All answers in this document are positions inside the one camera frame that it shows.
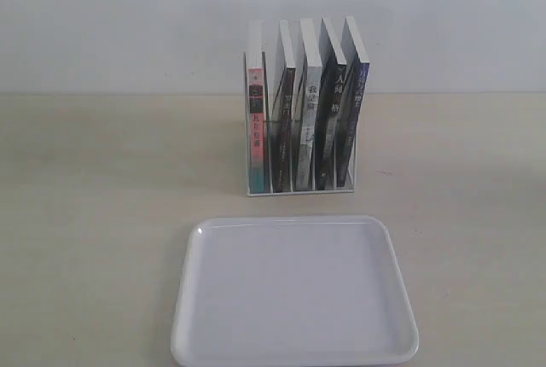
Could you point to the white plastic tray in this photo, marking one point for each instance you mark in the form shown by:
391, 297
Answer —
292, 291

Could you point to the dark blue moon book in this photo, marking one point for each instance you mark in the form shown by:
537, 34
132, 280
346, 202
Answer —
354, 88

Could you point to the black spine book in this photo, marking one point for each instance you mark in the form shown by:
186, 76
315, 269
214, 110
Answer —
282, 108

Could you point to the black book white title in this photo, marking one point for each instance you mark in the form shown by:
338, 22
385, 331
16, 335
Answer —
333, 77

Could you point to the pink and teal book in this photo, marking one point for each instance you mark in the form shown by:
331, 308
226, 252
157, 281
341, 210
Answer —
258, 159

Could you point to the white wire book rack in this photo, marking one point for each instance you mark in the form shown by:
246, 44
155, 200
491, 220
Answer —
331, 186

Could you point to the grey white spine book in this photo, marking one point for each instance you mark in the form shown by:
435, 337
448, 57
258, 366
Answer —
308, 80

